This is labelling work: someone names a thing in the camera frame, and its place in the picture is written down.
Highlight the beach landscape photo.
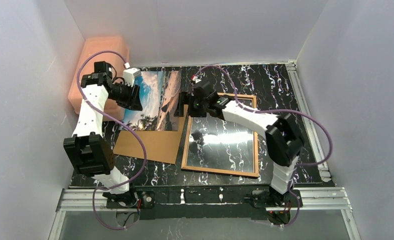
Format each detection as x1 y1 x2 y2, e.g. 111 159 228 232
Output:
122 70 181 131

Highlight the clear acrylic sheet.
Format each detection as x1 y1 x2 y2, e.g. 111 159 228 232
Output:
186 97 256 174

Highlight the wooden picture frame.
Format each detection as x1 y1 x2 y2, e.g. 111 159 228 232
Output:
181 93 260 178

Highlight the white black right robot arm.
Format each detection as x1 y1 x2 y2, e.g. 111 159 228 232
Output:
175 79 305 195

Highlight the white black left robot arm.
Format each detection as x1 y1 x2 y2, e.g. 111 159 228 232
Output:
63 61 143 195

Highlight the brown fibreboard backing board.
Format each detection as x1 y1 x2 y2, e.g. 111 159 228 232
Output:
113 117 187 164

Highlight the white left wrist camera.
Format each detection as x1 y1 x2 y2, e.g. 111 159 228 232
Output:
123 67 141 87

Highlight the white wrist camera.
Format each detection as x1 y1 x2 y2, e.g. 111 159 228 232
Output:
123 67 141 87
190 75 201 86

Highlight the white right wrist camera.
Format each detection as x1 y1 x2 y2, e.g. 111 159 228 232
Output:
190 75 201 86

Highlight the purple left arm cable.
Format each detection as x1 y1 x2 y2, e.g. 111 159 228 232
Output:
76 50 148 231

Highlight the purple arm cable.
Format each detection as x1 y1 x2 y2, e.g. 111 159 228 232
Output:
76 50 148 231
193 64 334 227

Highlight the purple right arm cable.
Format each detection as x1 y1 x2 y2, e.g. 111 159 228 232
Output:
193 64 334 227

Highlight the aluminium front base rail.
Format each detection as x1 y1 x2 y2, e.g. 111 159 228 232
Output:
49 185 361 240

